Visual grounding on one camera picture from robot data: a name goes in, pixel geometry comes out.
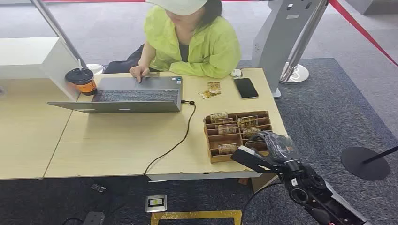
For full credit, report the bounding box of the black laptop power cable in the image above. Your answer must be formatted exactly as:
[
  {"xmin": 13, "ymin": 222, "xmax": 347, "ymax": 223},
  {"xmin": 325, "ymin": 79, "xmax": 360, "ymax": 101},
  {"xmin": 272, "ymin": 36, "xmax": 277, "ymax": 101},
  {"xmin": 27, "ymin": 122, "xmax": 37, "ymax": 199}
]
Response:
[{"xmin": 143, "ymin": 100, "xmax": 197, "ymax": 176}]

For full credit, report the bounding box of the coffee cup with black lid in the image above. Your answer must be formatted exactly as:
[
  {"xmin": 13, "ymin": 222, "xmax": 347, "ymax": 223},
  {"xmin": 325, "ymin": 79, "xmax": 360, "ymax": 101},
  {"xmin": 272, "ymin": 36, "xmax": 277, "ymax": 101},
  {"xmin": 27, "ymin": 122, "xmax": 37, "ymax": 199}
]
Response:
[{"xmin": 65, "ymin": 67, "xmax": 98, "ymax": 96}]

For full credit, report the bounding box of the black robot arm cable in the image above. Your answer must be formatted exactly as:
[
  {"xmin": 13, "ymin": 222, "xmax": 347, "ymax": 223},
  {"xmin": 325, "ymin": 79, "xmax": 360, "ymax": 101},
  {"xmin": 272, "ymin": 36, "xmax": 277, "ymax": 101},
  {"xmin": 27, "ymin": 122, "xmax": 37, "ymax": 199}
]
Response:
[{"xmin": 240, "ymin": 181, "xmax": 284, "ymax": 225}]

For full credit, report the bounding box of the silver floor socket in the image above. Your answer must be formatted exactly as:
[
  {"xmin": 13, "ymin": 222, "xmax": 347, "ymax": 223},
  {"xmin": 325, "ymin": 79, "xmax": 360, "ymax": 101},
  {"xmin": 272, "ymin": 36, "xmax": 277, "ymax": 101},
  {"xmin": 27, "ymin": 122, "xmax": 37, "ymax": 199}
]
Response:
[{"xmin": 145, "ymin": 195, "xmax": 168, "ymax": 214}]

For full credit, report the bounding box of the black stanchion pole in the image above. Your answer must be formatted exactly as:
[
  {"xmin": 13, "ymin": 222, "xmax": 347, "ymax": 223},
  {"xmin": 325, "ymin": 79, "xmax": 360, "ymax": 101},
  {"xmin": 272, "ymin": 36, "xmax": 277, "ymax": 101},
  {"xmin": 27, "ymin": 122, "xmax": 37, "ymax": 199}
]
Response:
[{"xmin": 362, "ymin": 145, "xmax": 398, "ymax": 165}]

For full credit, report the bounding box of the black smartphone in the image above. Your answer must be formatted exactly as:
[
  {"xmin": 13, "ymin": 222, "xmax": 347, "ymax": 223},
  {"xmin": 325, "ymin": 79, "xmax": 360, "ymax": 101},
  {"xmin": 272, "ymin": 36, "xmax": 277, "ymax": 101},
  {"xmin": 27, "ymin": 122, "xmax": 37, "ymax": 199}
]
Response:
[{"xmin": 234, "ymin": 77, "xmax": 259, "ymax": 100}]

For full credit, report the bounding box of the grey power adapter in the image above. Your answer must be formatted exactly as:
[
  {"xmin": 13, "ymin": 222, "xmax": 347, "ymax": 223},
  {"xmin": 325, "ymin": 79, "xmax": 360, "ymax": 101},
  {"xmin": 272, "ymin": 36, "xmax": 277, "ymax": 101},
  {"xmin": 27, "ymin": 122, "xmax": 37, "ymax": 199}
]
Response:
[{"xmin": 82, "ymin": 211, "xmax": 106, "ymax": 225}]

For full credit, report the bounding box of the wooden card holder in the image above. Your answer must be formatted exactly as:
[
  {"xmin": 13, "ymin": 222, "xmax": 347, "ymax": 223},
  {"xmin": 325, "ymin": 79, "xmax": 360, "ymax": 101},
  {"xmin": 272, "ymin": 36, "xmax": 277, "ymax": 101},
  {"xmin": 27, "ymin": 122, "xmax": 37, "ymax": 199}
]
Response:
[{"xmin": 203, "ymin": 110, "xmax": 273, "ymax": 164}]

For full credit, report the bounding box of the black round stanchion base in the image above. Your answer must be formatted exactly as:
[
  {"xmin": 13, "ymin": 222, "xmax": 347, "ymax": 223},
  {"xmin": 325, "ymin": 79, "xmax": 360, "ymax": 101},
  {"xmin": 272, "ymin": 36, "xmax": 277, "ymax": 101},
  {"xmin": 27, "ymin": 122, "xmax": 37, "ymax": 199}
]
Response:
[{"xmin": 340, "ymin": 146, "xmax": 391, "ymax": 181}]

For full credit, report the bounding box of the grey laptop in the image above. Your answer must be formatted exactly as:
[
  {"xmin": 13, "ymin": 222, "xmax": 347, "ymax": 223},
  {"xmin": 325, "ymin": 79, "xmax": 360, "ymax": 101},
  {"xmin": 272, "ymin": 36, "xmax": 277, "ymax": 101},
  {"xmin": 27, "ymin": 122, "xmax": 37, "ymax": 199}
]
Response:
[{"xmin": 47, "ymin": 76, "xmax": 184, "ymax": 114}]

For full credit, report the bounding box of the grey stanchion pole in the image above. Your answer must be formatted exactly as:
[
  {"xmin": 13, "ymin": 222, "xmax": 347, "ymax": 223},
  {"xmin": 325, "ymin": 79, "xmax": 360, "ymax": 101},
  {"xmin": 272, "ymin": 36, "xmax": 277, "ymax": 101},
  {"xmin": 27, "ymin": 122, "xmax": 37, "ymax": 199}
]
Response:
[{"xmin": 30, "ymin": 0, "xmax": 87, "ymax": 68}]

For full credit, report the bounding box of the yellow floor tape frame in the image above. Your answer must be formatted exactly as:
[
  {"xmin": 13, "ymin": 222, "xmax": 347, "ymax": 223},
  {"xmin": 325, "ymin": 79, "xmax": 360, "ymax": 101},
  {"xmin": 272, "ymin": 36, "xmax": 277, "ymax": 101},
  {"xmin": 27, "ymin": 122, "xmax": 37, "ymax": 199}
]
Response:
[{"xmin": 151, "ymin": 210, "xmax": 243, "ymax": 225}]

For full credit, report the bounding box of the grey kiosk stand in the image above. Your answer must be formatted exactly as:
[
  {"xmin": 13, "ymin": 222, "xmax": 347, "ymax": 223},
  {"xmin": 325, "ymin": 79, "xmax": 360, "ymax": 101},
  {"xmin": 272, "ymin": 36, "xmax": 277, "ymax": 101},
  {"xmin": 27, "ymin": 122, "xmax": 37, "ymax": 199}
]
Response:
[{"xmin": 251, "ymin": 0, "xmax": 324, "ymax": 99}]

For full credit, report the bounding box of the silver stanchion base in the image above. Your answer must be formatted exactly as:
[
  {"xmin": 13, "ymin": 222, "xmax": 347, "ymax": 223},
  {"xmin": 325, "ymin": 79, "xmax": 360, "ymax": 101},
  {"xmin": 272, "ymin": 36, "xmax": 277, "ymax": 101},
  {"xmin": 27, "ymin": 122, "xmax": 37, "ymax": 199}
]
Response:
[{"xmin": 86, "ymin": 63, "xmax": 106, "ymax": 75}]

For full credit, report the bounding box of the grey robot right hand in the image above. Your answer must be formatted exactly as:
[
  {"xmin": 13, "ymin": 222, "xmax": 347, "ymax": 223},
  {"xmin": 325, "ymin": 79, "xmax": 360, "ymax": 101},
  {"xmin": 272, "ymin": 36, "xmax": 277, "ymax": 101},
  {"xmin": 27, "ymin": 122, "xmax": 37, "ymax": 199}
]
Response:
[{"xmin": 254, "ymin": 130, "xmax": 301, "ymax": 165}]

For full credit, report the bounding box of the person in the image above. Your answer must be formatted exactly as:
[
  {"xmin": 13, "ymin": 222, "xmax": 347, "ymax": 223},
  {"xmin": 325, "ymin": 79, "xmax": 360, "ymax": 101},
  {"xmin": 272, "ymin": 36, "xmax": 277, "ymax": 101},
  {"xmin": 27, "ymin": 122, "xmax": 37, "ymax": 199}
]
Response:
[{"xmin": 104, "ymin": 0, "xmax": 242, "ymax": 83}]

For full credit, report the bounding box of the chrome stanchion base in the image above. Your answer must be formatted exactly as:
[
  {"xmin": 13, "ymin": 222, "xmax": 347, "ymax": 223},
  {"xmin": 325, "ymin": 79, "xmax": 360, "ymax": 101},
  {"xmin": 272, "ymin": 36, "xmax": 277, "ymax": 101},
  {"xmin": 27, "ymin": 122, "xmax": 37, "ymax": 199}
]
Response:
[{"xmin": 279, "ymin": 63, "xmax": 310, "ymax": 85}]

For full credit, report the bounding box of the chrome stanchion pole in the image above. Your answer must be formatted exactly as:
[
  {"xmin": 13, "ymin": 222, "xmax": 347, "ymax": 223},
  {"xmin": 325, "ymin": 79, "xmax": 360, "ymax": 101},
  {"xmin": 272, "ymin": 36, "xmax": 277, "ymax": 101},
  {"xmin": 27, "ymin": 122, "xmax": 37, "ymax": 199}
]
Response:
[{"xmin": 279, "ymin": 0, "xmax": 329, "ymax": 83}]

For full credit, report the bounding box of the cardboard box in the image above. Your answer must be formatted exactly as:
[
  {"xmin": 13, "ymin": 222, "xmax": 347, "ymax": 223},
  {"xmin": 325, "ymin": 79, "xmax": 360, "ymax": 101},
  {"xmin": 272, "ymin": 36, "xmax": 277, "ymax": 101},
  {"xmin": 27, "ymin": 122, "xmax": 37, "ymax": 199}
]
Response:
[{"xmin": 250, "ymin": 172, "xmax": 278, "ymax": 194}]

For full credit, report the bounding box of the white desk partition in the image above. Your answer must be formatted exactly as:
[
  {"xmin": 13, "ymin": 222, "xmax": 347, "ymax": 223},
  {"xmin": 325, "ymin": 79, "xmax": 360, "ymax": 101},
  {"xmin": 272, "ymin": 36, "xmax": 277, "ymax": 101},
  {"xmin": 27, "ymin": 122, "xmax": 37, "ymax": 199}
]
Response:
[{"xmin": 0, "ymin": 37, "xmax": 83, "ymax": 102}]

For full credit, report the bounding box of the person's right hand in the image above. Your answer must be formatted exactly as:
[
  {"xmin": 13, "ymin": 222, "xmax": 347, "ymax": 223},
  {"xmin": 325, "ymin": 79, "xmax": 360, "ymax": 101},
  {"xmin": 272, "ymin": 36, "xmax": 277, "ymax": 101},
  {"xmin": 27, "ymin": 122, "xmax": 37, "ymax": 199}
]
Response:
[{"xmin": 130, "ymin": 65, "xmax": 151, "ymax": 83}]

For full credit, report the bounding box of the red barrier rope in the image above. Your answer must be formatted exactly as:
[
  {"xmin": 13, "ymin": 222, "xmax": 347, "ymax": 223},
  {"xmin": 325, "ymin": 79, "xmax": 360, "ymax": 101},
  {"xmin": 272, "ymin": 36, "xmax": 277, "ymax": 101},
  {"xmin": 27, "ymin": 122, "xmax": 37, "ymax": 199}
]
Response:
[{"xmin": 328, "ymin": 0, "xmax": 398, "ymax": 68}]

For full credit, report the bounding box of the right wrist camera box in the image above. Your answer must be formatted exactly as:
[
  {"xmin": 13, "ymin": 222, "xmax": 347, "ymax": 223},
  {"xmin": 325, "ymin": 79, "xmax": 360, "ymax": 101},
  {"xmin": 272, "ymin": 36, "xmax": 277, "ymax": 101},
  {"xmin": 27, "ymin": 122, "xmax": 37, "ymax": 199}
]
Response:
[{"xmin": 230, "ymin": 145, "xmax": 282, "ymax": 174}]

